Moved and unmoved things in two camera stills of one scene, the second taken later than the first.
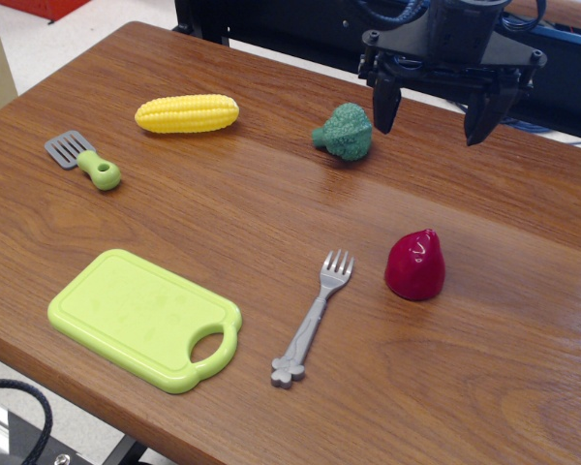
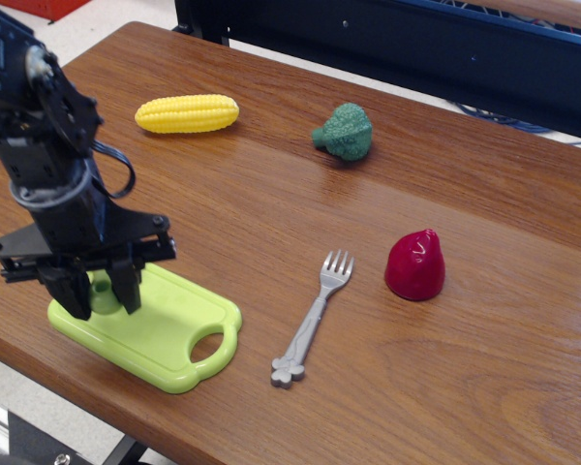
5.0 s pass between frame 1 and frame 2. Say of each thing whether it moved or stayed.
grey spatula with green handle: moved
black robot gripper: moved
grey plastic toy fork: stayed
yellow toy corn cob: stayed
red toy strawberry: stayed
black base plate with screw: stayed
